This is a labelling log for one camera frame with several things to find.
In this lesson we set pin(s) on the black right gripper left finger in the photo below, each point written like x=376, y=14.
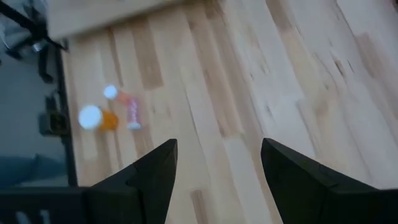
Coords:
x=149, y=186

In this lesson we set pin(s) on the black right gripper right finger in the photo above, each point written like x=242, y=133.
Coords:
x=295, y=186

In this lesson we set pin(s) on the pink pill vial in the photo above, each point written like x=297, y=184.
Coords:
x=133, y=113
x=115, y=94

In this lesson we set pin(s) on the large white round lid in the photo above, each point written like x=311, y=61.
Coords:
x=93, y=118

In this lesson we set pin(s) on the light wooden tray board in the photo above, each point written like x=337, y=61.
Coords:
x=109, y=15

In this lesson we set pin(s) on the black metal table frame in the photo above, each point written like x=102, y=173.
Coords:
x=66, y=124

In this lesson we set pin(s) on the small black camera box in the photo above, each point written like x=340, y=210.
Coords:
x=54, y=123

